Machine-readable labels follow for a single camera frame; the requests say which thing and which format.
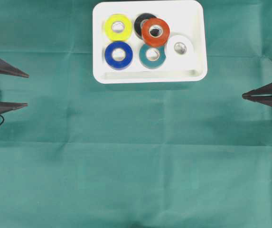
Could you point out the blue tape roll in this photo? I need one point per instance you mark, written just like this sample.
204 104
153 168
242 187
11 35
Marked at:
118 55

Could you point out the red tape roll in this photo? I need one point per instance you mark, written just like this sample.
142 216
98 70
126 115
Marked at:
155 32

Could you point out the teal tape roll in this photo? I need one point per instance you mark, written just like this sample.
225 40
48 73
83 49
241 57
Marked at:
152 57

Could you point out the green table cloth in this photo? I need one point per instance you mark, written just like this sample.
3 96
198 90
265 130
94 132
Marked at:
159 155

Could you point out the yellow tape roll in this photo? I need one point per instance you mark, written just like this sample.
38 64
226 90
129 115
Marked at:
118 27

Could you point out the black tape roll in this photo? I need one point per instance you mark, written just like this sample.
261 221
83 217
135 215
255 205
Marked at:
139 22

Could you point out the white plastic tray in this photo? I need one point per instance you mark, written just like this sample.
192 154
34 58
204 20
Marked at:
184 17

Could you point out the white tape roll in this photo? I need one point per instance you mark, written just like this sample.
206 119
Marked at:
179 47

